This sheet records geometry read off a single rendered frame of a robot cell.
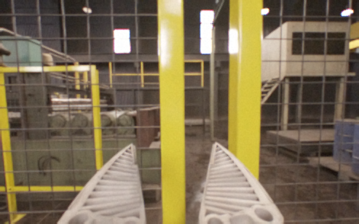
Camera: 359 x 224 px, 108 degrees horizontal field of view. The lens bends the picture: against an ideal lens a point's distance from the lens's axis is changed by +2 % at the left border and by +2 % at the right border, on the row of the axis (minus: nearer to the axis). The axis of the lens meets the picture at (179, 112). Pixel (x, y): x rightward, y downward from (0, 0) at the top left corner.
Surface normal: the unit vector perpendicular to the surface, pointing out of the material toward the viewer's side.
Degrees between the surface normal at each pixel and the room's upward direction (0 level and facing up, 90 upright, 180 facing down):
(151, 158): 90
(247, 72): 90
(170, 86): 90
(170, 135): 90
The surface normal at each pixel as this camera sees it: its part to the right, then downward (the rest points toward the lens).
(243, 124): 0.03, 0.07
